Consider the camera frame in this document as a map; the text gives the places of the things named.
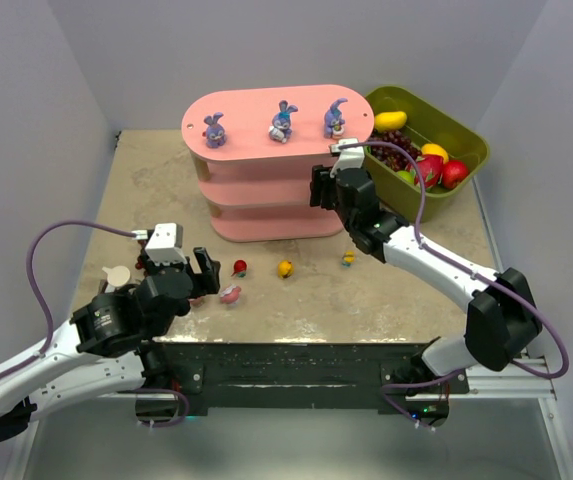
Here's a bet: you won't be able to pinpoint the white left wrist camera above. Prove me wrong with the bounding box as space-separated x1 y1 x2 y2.
144 223 187 266

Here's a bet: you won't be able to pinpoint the green lime toy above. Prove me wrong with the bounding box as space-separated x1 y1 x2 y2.
396 170 414 185

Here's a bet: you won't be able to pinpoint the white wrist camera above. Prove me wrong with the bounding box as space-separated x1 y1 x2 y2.
144 223 187 266
329 138 365 178

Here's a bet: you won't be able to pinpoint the purple bunny toy red bow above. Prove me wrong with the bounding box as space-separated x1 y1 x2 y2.
202 112 227 149

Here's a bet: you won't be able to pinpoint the red dragon fruit toy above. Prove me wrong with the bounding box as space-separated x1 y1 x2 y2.
406 154 444 191

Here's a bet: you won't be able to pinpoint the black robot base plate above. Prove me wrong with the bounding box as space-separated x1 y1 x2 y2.
135 343 469 425

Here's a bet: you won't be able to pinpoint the purple grape bunch in bin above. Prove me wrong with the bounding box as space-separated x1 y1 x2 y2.
369 129 420 171

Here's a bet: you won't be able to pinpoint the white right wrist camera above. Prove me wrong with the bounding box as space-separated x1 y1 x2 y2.
329 138 365 178

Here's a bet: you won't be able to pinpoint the blonde blue dress doll toy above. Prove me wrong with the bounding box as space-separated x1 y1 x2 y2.
342 251 355 267

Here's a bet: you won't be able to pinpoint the yellow mango toy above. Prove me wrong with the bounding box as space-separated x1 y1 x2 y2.
374 110 408 133

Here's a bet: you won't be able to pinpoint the red haired mermaid toy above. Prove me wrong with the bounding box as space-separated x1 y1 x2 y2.
232 259 248 278

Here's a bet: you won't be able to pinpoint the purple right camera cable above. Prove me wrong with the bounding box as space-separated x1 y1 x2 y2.
338 140 570 377

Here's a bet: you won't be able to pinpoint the purple bunny toy blue ears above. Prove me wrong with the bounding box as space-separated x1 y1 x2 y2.
268 100 298 143

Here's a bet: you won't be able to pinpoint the red apple toy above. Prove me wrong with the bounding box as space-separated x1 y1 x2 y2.
441 160 469 190

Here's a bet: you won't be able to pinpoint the purple bunny toy with cup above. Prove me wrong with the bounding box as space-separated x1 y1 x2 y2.
324 98 348 139

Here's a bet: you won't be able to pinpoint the pink toy with white frill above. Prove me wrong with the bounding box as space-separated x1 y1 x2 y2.
219 284 242 306

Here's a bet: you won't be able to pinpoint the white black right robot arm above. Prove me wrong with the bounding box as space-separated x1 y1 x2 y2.
310 165 542 388

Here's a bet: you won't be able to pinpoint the olive green plastic bin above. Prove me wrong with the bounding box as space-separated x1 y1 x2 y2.
364 85 489 221

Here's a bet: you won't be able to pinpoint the pink three-tier wooden shelf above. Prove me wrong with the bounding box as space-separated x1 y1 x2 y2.
181 84 374 242

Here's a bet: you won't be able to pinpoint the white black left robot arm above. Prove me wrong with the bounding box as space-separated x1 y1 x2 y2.
0 247 221 442

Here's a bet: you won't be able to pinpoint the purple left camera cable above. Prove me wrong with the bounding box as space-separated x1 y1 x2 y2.
0 219 150 466

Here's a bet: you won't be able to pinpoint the dark red grape bunch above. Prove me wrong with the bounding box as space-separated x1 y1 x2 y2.
135 240 152 276

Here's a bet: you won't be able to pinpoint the purple camera cable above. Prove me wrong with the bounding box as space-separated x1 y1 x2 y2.
0 219 150 466
338 140 570 377

